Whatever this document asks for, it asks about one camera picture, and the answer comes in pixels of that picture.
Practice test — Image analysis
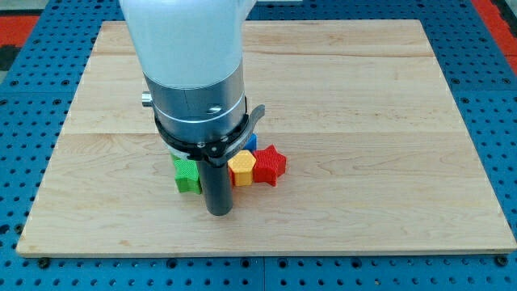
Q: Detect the red star block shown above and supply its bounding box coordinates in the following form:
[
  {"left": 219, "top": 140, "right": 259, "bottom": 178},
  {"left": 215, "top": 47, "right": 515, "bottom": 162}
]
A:
[{"left": 253, "top": 145, "right": 287, "bottom": 187}]

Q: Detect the small red block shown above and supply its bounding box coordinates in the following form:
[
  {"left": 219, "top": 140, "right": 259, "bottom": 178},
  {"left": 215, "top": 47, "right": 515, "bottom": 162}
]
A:
[{"left": 229, "top": 168, "right": 235, "bottom": 188}]

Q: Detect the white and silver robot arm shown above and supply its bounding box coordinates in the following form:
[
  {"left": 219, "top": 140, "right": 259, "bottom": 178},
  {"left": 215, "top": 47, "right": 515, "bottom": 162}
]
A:
[{"left": 120, "top": 0, "right": 256, "bottom": 143}]

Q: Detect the black clamp ring with lever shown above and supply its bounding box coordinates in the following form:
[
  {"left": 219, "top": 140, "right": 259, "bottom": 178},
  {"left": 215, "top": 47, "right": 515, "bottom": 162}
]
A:
[{"left": 153, "top": 103, "right": 267, "bottom": 167}]

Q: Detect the light wooden board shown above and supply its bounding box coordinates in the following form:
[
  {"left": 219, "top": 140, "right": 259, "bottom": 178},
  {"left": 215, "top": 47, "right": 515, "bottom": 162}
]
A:
[{"left": 16, "top": 20, "right": 516, "bottom": 258}]

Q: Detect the blue cube block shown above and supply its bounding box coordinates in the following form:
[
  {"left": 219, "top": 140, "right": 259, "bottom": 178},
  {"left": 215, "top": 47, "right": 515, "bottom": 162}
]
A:
[{"left": 244, "top": 133, "right": 258, "bottom": 152}]

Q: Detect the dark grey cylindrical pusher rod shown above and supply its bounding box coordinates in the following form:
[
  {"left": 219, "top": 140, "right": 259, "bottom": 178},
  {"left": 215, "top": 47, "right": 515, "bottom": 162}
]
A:
[{"left": 196, "top": 162, "right": 233, "bottom": 216}]

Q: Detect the yellow hexagon block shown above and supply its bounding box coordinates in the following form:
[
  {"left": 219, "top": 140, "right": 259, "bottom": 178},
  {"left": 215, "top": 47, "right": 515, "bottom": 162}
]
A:
[{"left": 229, "top": 150, "right": 256, "bottom": 186}]

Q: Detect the green star block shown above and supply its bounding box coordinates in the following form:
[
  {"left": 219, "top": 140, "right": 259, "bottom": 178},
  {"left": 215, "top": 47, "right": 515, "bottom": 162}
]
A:
[{"left": 172, "top": 155, "right": 202, "bottom": 195}]

